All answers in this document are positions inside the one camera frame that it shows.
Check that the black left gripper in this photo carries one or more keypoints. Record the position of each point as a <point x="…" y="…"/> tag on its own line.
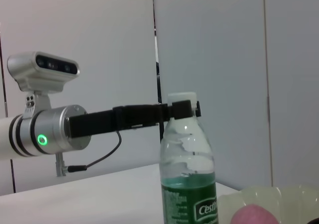
<point x="92" y="124"/>

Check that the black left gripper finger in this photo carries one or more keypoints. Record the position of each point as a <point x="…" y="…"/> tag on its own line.
<point x="198" y="109"/>

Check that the clear water bottle green label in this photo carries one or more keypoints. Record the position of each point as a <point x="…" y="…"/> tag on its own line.
<point x="187" y="159"/>

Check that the pink peach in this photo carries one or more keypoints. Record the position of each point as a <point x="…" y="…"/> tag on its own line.
<point x="254" y="215"/>

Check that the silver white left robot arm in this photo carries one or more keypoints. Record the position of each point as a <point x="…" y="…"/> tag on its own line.
<point x="49" y="132"/>

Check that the pale green glass fruit plate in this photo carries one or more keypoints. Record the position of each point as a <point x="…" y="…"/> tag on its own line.
<point x="286" y="196"/>

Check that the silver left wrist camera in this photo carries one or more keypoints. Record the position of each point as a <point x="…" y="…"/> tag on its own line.
<point x="45" y="72"/>

